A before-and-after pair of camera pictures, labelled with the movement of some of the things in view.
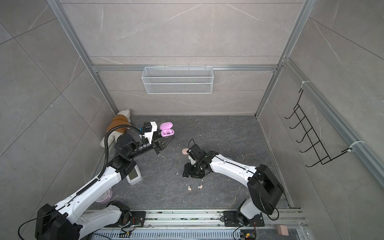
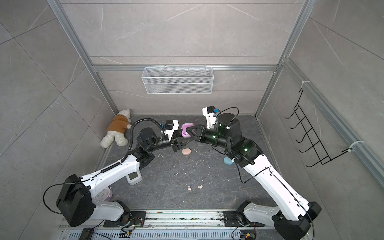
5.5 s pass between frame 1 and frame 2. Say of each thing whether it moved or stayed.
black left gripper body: moved
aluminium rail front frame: stayed
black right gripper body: moved
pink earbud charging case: stayed
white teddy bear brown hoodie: stayed
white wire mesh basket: stayed
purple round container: stayed
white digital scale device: stayed
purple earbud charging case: moved
